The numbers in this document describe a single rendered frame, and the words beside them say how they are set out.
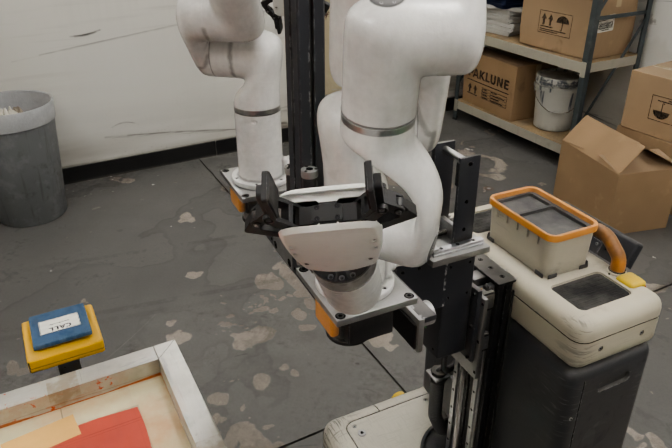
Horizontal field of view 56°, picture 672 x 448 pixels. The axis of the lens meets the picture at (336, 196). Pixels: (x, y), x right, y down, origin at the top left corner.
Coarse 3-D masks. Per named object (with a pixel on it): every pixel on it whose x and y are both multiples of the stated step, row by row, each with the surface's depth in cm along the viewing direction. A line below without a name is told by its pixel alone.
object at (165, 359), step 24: (120, 360) 106; (144, 360) 106; (168, 360) 106; (48, 384) 100; (72, 384) 100; (96, 384) 102; (120, 384) 104; (168, 384) 102; (192, 384) 100; (0, 408) 96; (24, 408) 97; (48, 408) 100; (192, 408) 96; (192, 432) 92; (216, 432) 92
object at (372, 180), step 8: (368, 160) 55; (368, 168) 55; (368, 176) 54; (376, 176) 55; (368, 184) 54; (376, 184) 55; (368, 192) 54; (376, 192) 56; (384, 192) 58; (392, 192) 59; (368, 200) 55; (376, 200) 57; (384, 200) 58; (392, 200) 58; (376, 208) 57; (392, 208) 58; (400, 208) 59
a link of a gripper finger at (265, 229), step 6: (252, 216) 60; (246, 222) 62; (246, 228) 62; (252, 228) 62; (258, 228) 62; (264, 228) 62; (270, 228) 63; (276, 228) 63; (264, 234) 63; (270, 234) 63; (276, 234) 63
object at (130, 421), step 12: (132, 408) 101; (96, 420) 98; (108, 420) 98; (120, 420) 98; (132, 420) 98; (84, 432) 96; (96, 432) 96; (108, 432) 96; (120, 432) 96; (132, 432) 96; (144, 432) 96; (60, 444) 94; (72, 444) 94; (84, 444) 94; (96, 444) 94; (108, 444) 94; (120, 444) 94; (132, 444) 94; (144, 444) 94
